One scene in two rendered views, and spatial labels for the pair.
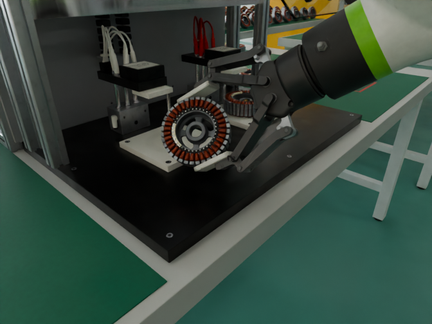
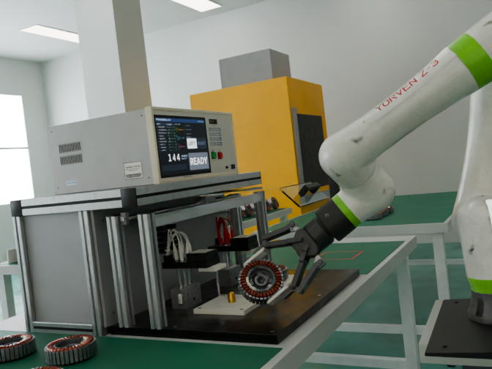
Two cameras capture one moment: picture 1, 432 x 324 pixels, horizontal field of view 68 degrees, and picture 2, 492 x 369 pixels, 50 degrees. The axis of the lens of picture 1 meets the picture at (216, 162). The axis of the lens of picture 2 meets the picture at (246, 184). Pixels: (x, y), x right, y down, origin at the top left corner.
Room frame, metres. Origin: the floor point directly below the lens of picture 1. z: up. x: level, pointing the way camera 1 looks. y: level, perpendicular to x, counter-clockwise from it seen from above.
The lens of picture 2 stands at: (-0.79, 0.36, 1.13)
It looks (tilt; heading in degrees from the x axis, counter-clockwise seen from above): 2 degrees down; 346
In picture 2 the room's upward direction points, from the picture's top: 6 degrees counter-clockwise
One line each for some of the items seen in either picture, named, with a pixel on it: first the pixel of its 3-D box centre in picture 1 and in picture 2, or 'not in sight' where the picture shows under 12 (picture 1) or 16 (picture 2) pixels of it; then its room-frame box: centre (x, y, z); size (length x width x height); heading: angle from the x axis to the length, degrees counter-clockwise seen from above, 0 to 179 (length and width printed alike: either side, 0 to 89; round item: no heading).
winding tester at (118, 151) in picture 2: not in sight; (148, 151); (0.91, 0.24, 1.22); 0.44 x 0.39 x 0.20; 138
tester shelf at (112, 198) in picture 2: not in sight; (150, 191); (0.90, 0.24, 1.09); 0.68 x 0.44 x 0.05; 138
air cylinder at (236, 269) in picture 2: (203, 92); (228, 275); (0.87, 0.03, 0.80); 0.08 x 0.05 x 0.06; 138
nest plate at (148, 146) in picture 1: (171, 143); (232, 304); (0.59, 0.09, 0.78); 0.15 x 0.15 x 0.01; 48
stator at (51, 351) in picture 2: not in sight; (71, 349); (0.47, 0.49, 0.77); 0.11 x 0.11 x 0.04
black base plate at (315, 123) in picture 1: (207, 131); (248, 298); (0.69, 0.02, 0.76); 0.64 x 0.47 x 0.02; 138
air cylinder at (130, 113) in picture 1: (129, 116); (186, 295); (0.69, 0.20, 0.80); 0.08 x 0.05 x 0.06; 138
